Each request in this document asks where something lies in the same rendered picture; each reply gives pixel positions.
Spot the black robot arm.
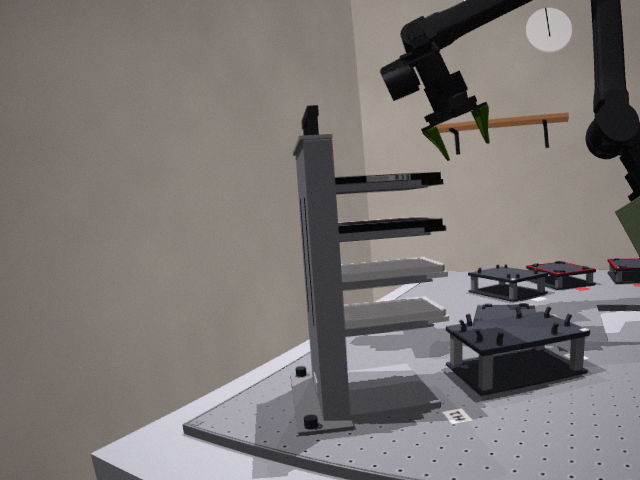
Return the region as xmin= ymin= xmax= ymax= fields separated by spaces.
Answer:
xmin=380 ymin=0 xmax=640 ymax=202

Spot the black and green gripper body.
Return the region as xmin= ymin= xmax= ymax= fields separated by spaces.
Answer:
xmin=421 ymin=95 xmax=487 ymax=132

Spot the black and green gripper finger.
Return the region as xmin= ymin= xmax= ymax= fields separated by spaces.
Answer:
xmin=471 ymin=104 xmax=490 ymax=144
xmin=422 ymin=127 xmax=450 ymax=161

